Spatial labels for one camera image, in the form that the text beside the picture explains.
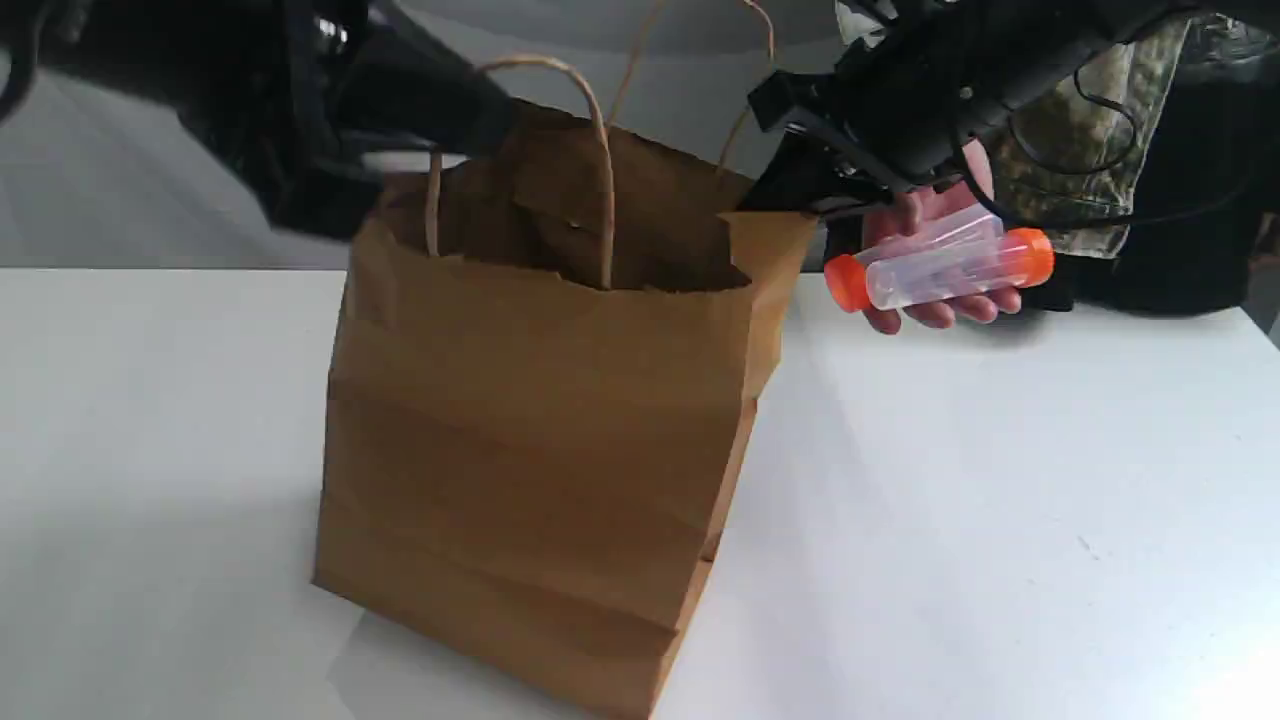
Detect clear tube orange caps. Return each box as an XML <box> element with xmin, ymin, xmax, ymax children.
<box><xmin>823</xmin><ymin>205</ymin><xmax>1055</xmax><ymax>313</ymax></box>

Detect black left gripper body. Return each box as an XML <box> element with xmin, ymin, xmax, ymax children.
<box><xmin>300</xmin><ymin>20</ymin><xmax>515</xmax><ymax>184</ymax></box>

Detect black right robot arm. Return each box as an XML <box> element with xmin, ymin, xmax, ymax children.
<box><xmin>740</xmin><ymin>1</ymin><xmax>1277</xmax><ymax>231</ymax></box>

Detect brown paper bag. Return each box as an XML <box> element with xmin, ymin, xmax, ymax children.
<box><xmin>314</xmin><ymin>53</ymin><xmax>817</xmax><ymax>719</ymax></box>

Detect camouflage denim jacket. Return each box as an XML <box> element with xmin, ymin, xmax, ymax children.
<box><xmin>836</xmin><ymin>0</ymin><xmax>1280</xmax><ymax>261</ymax></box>

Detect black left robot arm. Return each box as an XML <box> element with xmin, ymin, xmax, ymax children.
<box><xmin>1</xmin><ymin>1</ymin><xmax>516</xmax><ymax>241</ymax></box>

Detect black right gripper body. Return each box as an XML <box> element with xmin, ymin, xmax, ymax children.
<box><xmin>740</xmin><ymin>20</ymin><xmax>1000</xmax><ymax>217</ymax></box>

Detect person's right hand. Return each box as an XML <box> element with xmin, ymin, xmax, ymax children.
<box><xmin>860</xmin><ymin>140</ymin><xmax>1023</xmax><ymax>334</ymax></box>

